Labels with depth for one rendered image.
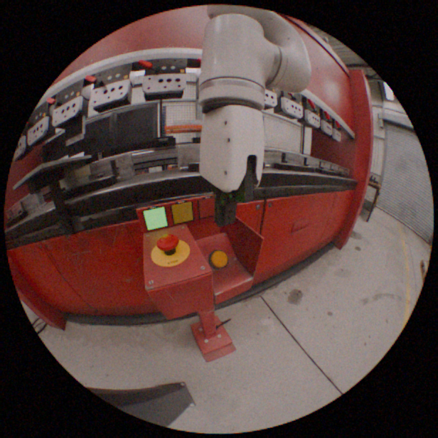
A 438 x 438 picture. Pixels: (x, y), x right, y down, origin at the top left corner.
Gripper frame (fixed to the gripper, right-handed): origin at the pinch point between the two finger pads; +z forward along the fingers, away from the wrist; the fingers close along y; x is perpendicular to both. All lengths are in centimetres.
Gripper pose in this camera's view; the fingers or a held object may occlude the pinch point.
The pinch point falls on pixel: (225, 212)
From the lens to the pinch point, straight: 22.1
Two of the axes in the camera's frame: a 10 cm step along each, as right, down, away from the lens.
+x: 9.0, -2.1, 3.9
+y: 4.4, 5.0, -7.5
